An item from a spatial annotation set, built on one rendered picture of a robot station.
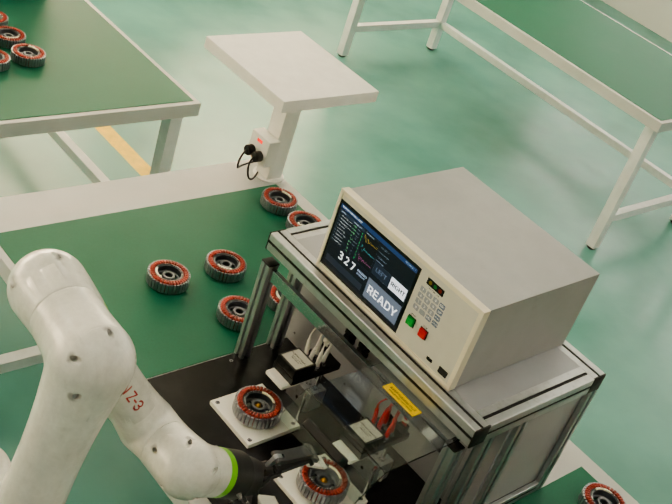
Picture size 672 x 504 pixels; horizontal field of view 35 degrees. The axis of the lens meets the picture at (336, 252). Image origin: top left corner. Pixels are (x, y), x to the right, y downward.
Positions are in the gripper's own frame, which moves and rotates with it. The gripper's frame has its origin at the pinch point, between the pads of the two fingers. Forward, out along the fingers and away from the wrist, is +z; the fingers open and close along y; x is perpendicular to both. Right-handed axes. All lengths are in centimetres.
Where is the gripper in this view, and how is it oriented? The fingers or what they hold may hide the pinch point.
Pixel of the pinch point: (296, 482)
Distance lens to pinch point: 218.9
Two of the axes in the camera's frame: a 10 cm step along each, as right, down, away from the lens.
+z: 5.2, 2.5, 8.1
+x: 4.7, 7.1, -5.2
